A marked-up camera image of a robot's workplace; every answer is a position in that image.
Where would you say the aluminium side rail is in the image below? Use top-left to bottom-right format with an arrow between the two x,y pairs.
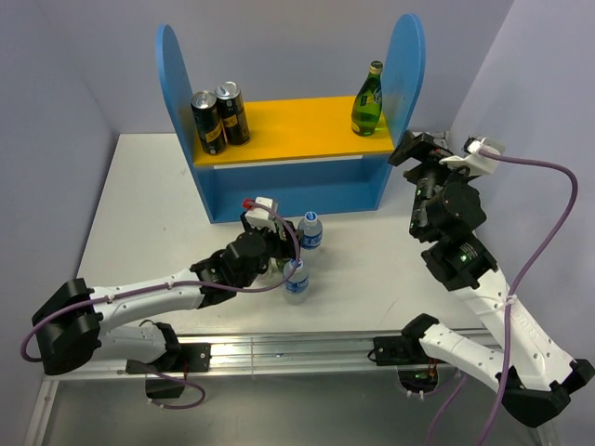
430,131 -> 451,146

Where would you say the green Perrier bottle yellow label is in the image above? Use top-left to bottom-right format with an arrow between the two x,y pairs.
351,60 -> 384,137

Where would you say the front water bottle blue label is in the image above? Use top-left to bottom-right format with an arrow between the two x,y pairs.
283,259 -> 310,305

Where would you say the water bottle blue label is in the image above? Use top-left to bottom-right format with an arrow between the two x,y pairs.
283,259 -> 310,305
298,211 -> 324,250

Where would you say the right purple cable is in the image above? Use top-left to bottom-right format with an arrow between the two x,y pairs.
425,148 -> 580,446

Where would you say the purple cable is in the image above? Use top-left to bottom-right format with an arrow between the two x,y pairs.
425,148 -> 580,446
20,203 -> 303,410

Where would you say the rear water bottle blue label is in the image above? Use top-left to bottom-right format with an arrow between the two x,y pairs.
298,211 -> 324,250

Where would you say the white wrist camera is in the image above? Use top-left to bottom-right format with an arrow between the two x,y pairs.
243,197 -> 278,232
439,136 -> 506,177

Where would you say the blue and yellow shelf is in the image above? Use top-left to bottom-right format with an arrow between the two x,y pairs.
155,13 -> 426,224

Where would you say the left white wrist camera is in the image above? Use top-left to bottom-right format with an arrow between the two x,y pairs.
243,197 -> 278,232

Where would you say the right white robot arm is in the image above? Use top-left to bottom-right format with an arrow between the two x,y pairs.
368,131 -> 594,427

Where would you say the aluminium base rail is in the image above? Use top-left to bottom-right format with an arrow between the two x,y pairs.
42,327 -> 430,379

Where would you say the rear black gold can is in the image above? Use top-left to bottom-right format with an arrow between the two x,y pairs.
215,81 -> 250,146

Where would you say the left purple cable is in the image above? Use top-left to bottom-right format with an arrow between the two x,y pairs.
20,203 -> 303,410

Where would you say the clear Chang bottle front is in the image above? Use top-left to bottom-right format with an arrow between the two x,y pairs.
263,258 -> 288,282

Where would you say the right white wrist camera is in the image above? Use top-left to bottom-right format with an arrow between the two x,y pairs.
439,136 -> 506,177

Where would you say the black gold can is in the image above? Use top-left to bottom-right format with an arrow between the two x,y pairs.
215,81 -> 250,146
191,90 -> 226,155

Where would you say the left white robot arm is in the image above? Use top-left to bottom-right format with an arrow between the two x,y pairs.
31,222 -> 303,375

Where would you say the front black gold can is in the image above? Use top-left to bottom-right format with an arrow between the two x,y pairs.
191,90 -> 226,155

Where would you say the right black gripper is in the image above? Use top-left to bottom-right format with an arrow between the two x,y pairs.
388,129 -> 475,237

